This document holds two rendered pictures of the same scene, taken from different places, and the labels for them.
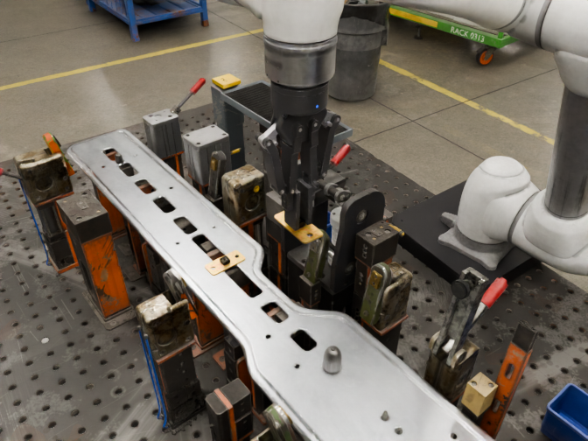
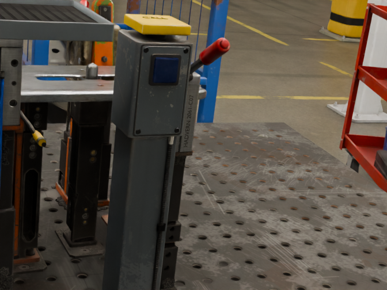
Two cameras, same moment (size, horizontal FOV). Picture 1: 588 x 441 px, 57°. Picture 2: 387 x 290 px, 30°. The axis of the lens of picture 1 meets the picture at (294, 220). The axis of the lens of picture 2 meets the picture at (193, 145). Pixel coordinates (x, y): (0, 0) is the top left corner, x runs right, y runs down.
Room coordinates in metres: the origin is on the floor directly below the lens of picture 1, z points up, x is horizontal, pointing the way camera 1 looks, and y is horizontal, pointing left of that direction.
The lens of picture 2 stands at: (1.66, -0.61, 1.30)
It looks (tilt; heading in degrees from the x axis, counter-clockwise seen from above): 19 degrees down; 101
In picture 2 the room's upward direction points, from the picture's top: 7 degrees clockwise
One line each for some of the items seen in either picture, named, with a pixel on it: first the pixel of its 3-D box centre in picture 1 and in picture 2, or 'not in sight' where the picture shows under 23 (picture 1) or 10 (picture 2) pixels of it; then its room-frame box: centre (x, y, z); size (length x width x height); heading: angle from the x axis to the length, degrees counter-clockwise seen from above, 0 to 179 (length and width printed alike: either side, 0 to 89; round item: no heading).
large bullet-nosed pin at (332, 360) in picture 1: (332, 360); not in sight; (0.59, -0.07, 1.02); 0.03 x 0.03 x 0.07
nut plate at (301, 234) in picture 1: (297, 223); not in sight; (0.66, -0.01, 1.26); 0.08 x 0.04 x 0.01; 36
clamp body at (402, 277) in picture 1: (381, 338); not in sight; (0.74, -0.19, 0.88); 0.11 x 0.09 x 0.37; 129
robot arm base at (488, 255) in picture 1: (475, 230); not in sight; (1.23, -0.53, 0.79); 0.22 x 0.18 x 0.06; 46
